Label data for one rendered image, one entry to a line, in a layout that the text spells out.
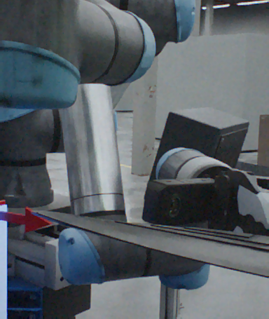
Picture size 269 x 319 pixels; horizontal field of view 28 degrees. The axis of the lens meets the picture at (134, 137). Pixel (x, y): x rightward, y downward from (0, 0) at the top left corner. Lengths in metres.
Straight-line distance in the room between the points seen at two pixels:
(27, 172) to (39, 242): 0.15
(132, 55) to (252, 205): 0.18
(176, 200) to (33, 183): 0.63
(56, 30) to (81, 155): 0.35
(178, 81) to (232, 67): 1.51
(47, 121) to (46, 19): 0.77
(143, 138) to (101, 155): 6.58
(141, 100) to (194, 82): 3.93
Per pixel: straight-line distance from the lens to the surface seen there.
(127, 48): 0.50
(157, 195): 0.54
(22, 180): 1.15
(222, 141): 1.03
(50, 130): 1.15
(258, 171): 2.48
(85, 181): 0.71
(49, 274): 1.08
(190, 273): 0.76
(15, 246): 1.14
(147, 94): 7.30
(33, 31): 0.39
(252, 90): 10.41
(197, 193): 0.58
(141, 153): 7.33
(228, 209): 0.56
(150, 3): 0.84
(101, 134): 0.73
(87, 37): 0.43
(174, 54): 11.56
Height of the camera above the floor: 1.31
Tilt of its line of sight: 6 degrees down
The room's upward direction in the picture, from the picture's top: 2 degrees clockwise
